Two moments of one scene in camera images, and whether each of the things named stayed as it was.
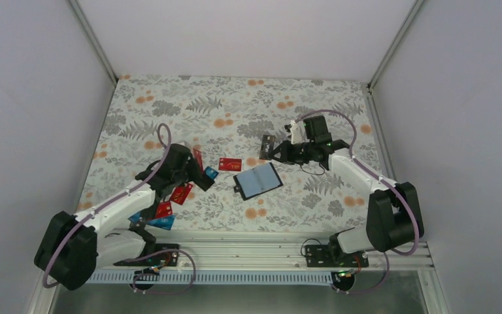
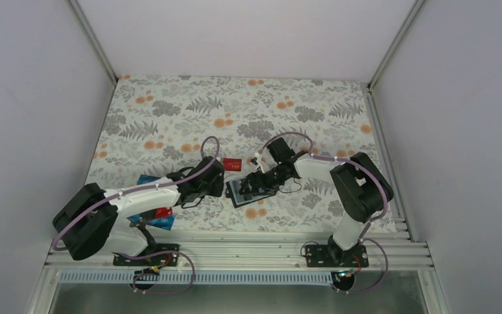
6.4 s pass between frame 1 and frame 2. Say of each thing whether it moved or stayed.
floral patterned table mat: stayed
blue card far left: stayed
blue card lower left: stayed
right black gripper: moved
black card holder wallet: moved
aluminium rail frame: stayed
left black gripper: moved
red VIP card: stayed
